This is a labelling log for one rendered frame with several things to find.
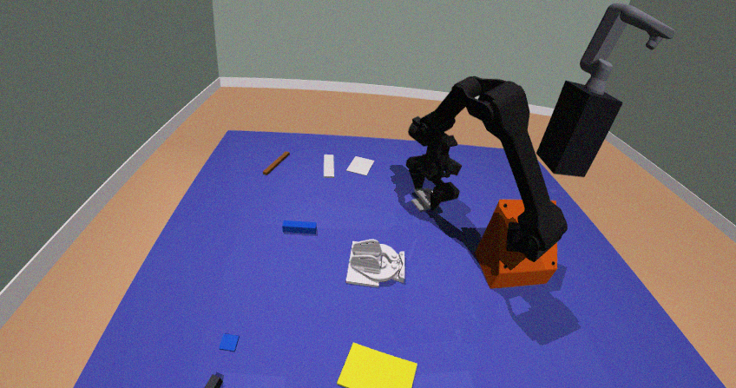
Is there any brown flat bar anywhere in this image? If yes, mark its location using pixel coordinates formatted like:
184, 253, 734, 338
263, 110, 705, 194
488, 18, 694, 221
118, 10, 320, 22
262, 152, 290, 175

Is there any white flat bar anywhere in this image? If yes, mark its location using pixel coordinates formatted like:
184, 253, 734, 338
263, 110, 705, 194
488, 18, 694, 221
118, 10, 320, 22
324, 155, 334, 178

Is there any blue rectangular block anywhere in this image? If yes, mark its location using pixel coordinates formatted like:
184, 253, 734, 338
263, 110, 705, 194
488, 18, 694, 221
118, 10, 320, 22
282, 220, 317, 234

